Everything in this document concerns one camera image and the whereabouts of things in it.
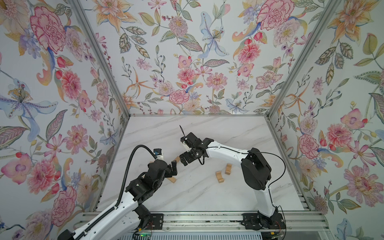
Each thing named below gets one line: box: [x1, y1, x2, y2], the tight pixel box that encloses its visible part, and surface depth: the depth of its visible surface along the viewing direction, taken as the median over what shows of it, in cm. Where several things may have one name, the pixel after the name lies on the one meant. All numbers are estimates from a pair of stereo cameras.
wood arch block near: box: [215, 171, 225, 183], surface depth 92 cm
